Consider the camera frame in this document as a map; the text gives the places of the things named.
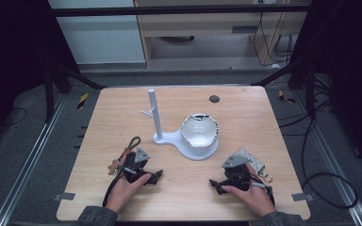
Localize yellow black striped tape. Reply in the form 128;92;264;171
277;89;296;105

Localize thin black floor cable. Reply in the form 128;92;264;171
0;106;28;128

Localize person's left hand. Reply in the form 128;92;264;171
106;173;153;215

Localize grey pouch with gold carabiner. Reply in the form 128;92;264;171
234;147;274;184

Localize metal floor rail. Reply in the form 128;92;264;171
293;92;362;226
0;93;67;226

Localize left hand-held gripper cable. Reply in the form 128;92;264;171
102;167;138;208

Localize black metal stand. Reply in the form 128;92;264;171
251;57;317;121
42;60;108;124

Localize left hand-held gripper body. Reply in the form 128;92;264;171
122;146;154;185

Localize black curtain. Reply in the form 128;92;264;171
0;0;80;152
290;0;362;172

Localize person's right hand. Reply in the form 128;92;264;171
221;162;278;218

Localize yellow-handled tool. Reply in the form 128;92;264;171
76;92;90;110

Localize white hanger stand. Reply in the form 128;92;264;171
140;89;220;161

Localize green lanyard bear keychain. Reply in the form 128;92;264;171
107;136;142;176

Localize right hand-held gripper cable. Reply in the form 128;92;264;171
251;181;276;207

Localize white bowl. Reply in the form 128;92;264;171
180;113;220;149

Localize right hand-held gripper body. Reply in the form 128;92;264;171
221;155;255;192

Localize white cabinet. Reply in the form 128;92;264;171
47;0;147;66

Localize hanging black cables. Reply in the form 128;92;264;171
252;11;295;68

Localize light wooden desk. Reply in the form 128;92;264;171
134;0;313;69

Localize grey tape strip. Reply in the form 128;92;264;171
291;192;315;202
54;192;76;202

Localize black horizontal frame bar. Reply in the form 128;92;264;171
48;4;312;18

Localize hand-held gripper cable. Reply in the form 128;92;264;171
102;167;138;208
251;181;276;207

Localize thick black floor cable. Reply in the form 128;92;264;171
300;116;359;210

